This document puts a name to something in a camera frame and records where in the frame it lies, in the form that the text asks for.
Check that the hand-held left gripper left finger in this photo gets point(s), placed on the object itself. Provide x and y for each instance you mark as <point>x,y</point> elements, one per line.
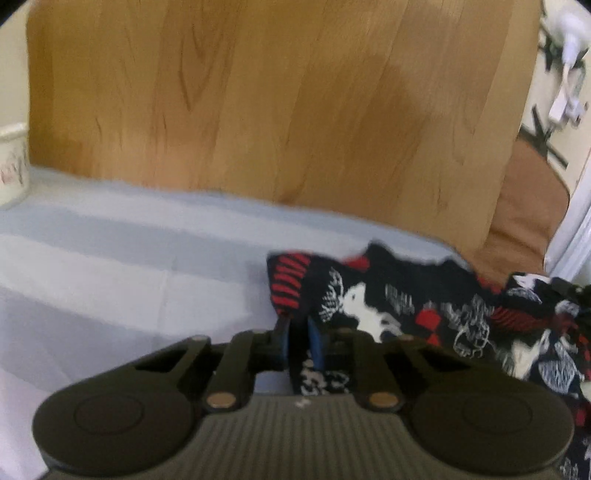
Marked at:
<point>282,338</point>

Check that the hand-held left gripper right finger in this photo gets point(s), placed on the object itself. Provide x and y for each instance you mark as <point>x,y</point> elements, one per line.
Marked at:
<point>316,341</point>

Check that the black red printed garment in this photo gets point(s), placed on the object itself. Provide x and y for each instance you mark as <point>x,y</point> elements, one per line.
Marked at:
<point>415,295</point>

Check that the blue white striped bed sheet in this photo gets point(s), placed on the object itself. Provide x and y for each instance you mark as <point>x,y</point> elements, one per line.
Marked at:
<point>138,258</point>

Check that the brown cushion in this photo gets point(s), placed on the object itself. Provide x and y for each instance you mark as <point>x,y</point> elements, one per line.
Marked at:
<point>521,207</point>

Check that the black tape cross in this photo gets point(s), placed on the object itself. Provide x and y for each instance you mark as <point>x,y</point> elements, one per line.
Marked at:
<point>542,138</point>

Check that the white enamel mug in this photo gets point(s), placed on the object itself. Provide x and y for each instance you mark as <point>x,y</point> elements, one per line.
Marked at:
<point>11,166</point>

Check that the white bulb lamp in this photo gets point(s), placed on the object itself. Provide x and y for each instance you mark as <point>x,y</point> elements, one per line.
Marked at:
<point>569,27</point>

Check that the wood grain wall panel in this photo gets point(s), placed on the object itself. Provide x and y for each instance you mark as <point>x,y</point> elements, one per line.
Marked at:
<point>277,101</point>

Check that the white window frame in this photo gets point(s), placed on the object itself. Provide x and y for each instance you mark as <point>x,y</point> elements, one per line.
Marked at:
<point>575,221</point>

